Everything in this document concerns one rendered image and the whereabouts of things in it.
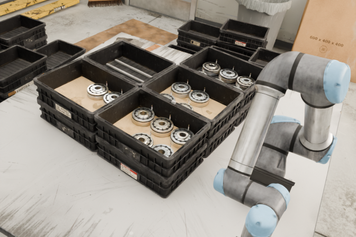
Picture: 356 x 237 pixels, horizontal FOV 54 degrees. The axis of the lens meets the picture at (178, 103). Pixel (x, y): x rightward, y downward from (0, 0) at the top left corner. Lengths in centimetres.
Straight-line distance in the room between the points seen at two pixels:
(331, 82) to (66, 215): 103
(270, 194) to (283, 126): 43
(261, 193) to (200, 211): 44
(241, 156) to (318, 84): 30
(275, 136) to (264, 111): 36
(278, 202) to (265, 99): 30
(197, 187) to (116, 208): 35
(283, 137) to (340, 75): 46
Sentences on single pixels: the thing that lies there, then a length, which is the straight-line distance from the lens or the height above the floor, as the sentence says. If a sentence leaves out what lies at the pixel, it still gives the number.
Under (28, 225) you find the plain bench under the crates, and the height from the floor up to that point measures 70.
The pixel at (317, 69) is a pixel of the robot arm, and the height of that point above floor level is 138.
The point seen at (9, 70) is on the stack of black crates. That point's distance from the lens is 274.
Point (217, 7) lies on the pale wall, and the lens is 458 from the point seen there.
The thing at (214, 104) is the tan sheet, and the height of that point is 83.
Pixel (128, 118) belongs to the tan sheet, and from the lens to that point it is 163.
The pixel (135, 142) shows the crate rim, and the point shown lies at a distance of 136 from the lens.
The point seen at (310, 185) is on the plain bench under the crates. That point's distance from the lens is 170.
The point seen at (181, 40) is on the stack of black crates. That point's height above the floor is 38.
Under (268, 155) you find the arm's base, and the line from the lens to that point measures 142.
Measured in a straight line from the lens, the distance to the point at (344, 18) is 410.
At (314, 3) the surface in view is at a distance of 410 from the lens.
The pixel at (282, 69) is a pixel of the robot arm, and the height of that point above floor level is 135.
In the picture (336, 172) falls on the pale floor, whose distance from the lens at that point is 293.
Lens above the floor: 185
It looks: 36 degrees down
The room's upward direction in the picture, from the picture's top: 6 degrees clockwise
